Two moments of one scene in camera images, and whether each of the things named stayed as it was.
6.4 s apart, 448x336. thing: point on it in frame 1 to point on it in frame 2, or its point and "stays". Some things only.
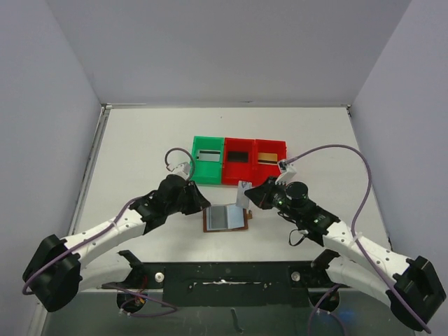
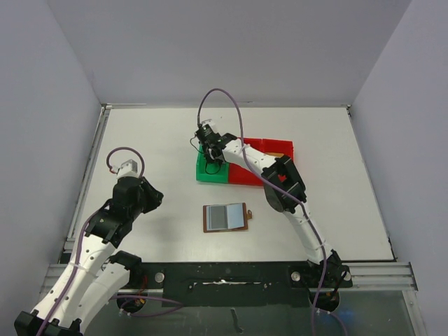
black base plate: [230, 284] stays
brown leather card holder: [225, 218] stays
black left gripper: [198, 201] to [155, 196]
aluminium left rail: [104, 114] stays
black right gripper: [265, 193] to [211, 154]
